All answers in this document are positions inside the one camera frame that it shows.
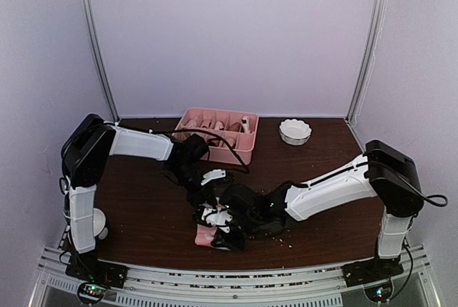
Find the aluminium corner post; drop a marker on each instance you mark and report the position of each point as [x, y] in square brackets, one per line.
[365, 68]
[98, 59]

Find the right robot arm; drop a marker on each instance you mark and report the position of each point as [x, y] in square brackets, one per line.
[380, 172]

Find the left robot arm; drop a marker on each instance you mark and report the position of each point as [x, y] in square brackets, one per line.
[98, 144]

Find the white scalloped bowl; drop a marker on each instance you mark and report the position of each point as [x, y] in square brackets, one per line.
[294, 132]

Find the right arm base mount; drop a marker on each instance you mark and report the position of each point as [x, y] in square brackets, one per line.
[372, 270]

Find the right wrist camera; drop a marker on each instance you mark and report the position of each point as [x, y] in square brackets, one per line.
[215, 217]

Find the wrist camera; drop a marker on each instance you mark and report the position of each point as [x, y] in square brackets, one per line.
[216, 174]
[215, 217]

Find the left aluminium corner post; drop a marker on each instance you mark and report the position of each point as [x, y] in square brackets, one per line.
[98, 59]

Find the right aluminium corner post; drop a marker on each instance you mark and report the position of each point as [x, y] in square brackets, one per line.
[365, 68]

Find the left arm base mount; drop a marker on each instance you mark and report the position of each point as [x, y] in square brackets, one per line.
[96, 271]

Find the pink divided organizer box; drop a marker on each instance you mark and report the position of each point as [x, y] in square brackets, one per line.
[222, 131]

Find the brown cream striped sock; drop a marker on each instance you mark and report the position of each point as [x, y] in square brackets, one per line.
[245, 122]

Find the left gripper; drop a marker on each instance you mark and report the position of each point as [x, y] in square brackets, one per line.
[197, 197]

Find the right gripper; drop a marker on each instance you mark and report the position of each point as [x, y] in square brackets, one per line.
[227, 245]

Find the aluminium front rail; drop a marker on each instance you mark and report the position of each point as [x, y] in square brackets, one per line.
[319, 285]

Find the pink patterned sock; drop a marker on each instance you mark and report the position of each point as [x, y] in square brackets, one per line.
[205, 235]

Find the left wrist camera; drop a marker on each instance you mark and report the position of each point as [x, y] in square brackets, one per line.
[216, 174]

